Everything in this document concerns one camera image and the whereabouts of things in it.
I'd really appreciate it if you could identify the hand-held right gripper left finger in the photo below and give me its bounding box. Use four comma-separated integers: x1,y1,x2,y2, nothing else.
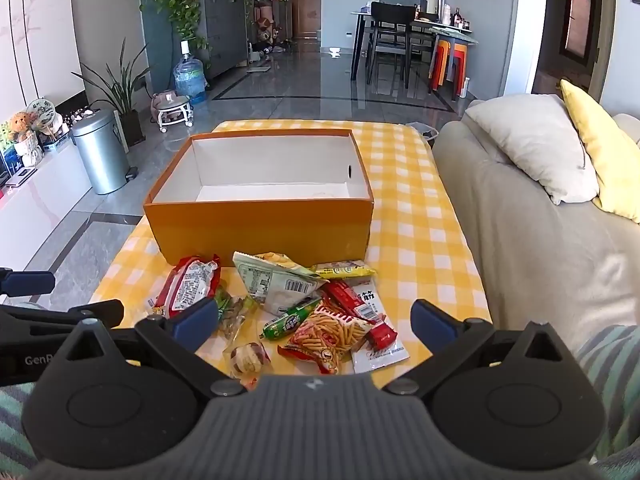
62,296,247,397

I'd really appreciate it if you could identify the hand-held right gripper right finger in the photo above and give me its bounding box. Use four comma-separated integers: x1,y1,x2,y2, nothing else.
384,298,577,397

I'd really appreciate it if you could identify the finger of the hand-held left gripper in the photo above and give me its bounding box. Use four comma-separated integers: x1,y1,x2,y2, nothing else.
0,268,56,297
0,299,125,334

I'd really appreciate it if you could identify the clear green snack packet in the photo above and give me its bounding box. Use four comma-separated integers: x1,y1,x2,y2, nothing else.
215,284,258,343

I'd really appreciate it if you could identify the round chocolate pastry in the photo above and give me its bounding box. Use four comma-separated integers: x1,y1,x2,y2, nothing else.
229,341,272,386

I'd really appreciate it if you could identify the red snack bar packet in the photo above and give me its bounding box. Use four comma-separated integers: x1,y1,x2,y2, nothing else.
325,280,399,352

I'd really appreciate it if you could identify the white green chips bag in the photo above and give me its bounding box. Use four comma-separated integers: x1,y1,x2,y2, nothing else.
232,251,327,317

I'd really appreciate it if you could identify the red fries stick packet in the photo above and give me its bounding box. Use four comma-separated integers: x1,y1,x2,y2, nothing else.
276,305,375,376

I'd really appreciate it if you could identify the orange cardboard box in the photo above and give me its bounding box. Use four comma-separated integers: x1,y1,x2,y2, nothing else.
143,128,375,267

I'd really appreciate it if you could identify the white snack packet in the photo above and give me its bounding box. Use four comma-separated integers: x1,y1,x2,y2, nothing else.
350,277,412,375

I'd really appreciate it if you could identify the white low cabinet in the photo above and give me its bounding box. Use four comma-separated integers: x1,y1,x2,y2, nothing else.
0,137,97,281

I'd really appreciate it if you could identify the green sausage packet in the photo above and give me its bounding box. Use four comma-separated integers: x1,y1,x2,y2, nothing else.
259,297,322,342

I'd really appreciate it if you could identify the small yellow snack packet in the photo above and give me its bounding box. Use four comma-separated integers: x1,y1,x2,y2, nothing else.
311,259,377,281

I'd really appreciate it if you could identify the beige sofa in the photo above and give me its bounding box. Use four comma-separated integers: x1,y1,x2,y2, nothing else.
431,94,640,367

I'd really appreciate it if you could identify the silver pedal trash can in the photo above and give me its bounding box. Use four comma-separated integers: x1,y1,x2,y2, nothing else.
71,109,139,196

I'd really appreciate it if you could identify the brown plush toy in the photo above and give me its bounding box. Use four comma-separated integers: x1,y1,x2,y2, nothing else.
10,111,37,144

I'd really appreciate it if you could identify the round paper fan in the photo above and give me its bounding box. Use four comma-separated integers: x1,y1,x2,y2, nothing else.
26,98,57,132

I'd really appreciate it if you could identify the potted long-leaf plant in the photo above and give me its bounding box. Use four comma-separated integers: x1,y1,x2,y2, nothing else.
72,42,151,147

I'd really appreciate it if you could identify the small black waste bin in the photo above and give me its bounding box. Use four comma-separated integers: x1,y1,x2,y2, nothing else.
406,122,440,149

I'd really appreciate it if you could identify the white pillow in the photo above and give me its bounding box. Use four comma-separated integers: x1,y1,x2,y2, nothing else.
465,94,600,205

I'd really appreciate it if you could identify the white wheeled stool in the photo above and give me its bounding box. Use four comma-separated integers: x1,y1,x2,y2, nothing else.
151,90,194,134

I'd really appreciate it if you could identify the blue water jug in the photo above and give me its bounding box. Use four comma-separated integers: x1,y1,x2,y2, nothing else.
173,40,207,106

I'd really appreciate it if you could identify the yellow pillow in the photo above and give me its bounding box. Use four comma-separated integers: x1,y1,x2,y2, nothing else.
560,79,640,225

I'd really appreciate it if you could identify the orange plastic stool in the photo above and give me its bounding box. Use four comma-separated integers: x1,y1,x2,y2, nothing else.
450,42,471,101
429,40,454,92

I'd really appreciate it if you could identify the grey drawer cabinet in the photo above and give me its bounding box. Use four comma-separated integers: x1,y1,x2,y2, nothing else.
197,0,250,81

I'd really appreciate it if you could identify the dining table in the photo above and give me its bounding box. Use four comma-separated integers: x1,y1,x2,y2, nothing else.
350,7,479,82

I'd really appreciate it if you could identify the black dining chair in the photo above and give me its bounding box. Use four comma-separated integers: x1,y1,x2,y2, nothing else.
367,1,417,87

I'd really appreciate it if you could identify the trailing ivy plant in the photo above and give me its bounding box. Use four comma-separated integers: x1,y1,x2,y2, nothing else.
152,0,251,52

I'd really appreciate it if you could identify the dark wooden window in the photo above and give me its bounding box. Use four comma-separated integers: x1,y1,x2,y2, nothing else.
564,0,599,67

